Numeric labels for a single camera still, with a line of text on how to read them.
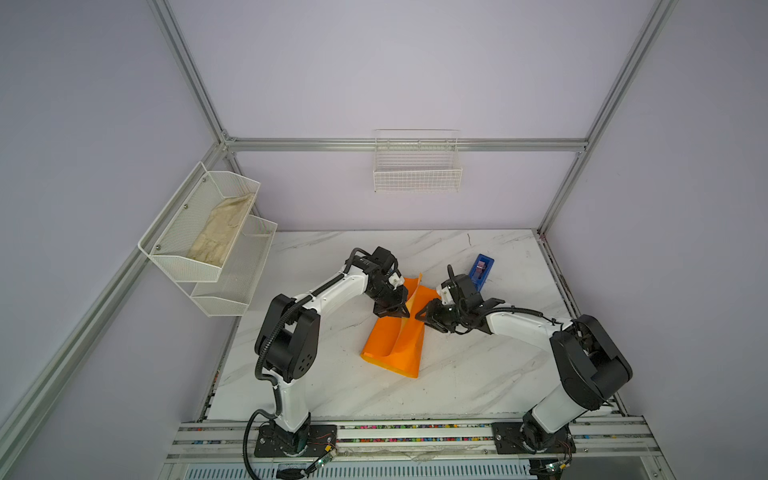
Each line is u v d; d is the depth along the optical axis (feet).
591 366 1.50
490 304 2.21
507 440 2.42
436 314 2.62
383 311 2.58
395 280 2.81
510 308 1.97
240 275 3.65
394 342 2.50
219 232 2.63
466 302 2.35
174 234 2.24
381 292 2.46
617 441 2.44
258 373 1.44
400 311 2.60
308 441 2.39
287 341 1.60
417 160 3.10
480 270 3.32
